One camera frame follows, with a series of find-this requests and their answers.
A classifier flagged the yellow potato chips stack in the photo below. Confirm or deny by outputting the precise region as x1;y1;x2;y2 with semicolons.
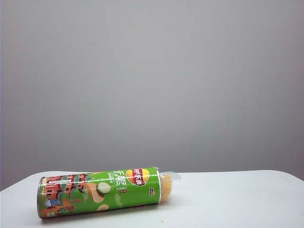
160;173;176;200

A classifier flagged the transparent plastic chip tray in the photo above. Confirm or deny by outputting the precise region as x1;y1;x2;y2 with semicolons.
157;171;182;203

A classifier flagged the green potato chips tube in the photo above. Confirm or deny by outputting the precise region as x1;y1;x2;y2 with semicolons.
36;167;162;215

